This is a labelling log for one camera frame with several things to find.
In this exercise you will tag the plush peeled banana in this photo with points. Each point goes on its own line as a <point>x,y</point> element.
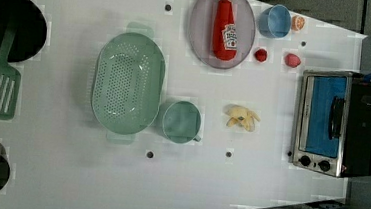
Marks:
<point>243,116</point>

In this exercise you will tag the green mug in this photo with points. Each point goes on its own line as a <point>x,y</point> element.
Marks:
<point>181,122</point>

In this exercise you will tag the green perforated colander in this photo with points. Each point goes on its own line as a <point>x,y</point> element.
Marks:
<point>126,92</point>

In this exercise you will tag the red ketchup bottle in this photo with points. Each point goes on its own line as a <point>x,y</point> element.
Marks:
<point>223,33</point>

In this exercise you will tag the grey oval plate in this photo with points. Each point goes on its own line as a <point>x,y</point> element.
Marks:
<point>200,32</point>

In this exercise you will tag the red strawberry toy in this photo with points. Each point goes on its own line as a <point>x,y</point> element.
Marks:
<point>261,55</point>

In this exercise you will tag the pink fruit toy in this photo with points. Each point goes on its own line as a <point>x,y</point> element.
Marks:
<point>292,60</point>

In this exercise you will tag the blue cup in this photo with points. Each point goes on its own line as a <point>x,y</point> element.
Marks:
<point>275,22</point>

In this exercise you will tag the orange half toy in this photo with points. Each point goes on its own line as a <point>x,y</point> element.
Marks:
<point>297,23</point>

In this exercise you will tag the silver toaster oven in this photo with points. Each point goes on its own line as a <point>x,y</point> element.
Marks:
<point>333,130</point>

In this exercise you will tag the black round pan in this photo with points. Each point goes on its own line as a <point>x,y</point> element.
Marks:
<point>32,28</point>

